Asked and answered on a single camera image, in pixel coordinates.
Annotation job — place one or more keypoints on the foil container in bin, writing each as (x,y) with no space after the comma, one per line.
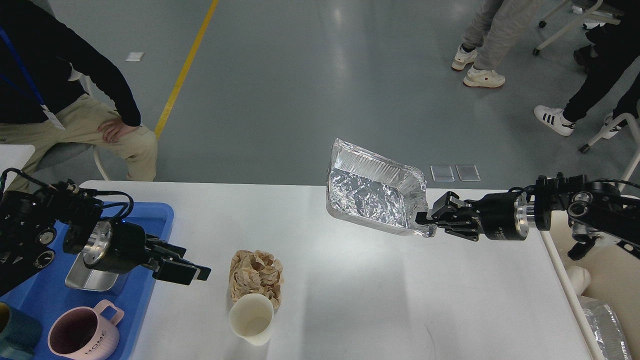
(606,328)

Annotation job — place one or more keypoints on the white chair leg right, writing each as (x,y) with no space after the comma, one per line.
(621,152)

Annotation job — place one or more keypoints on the white paper scrap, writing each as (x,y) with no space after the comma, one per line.
(135,56)

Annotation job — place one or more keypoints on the small white side table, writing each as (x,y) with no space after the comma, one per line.
(19,157)

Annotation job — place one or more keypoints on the white rolling chair frame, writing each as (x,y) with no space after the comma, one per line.
(598,11)

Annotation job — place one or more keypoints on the teal cup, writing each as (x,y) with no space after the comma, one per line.
(19,333)

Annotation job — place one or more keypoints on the blue plastic tray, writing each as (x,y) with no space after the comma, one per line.
(45,297)

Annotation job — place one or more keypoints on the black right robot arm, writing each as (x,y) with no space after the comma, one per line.
(597,213)

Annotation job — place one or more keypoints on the right floor plate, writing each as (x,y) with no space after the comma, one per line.
(468,173)

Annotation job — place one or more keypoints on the stainless steel tray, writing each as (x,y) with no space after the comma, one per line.
(82,278)

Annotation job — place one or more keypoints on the person in black shoes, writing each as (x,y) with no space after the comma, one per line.
(584,58)

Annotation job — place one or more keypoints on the white object in bin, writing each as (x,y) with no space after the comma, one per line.
(579,278)

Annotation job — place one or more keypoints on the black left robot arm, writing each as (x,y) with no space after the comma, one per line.
(27,224)

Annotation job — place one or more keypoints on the crumpled brown paper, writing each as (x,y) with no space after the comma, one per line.
(256,272)

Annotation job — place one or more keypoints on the floor plate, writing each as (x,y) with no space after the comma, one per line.
(468,173)
(442,173)

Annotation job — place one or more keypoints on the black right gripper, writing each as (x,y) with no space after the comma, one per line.
(498,216)

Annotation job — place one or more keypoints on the white paper cup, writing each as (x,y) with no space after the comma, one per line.
(251,318)

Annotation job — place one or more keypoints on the aluminium foil container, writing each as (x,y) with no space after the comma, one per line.
(370,190)

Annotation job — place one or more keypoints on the person in black sweater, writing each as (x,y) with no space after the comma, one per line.
(56,88)

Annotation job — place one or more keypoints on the beige plastic bin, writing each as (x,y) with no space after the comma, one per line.
(614,279)

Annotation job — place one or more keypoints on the left floor plate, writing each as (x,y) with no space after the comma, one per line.
(442,173)

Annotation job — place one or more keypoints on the person with striped sneakers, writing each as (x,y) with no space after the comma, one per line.
(617,47)

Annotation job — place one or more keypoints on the pink mug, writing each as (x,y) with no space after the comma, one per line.
(86,333)

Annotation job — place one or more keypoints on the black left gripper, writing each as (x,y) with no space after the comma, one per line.
(119,247)

